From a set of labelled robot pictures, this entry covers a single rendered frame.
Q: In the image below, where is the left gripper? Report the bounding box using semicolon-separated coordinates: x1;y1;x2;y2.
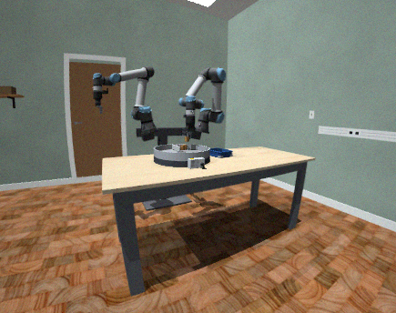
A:
184;110;195;139

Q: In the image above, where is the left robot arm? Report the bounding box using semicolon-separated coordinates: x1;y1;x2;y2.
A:
179;67;226;131

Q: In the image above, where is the blue open-top crate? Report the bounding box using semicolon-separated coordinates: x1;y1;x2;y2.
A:
210;148;233;157

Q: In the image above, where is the grey round turntable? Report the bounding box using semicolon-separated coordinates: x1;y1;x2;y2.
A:
154;144;210;169

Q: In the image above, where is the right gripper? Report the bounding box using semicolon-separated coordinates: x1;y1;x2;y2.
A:
93;86;108;114

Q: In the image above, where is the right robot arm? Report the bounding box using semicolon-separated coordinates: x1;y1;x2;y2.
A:
93;66;157;133

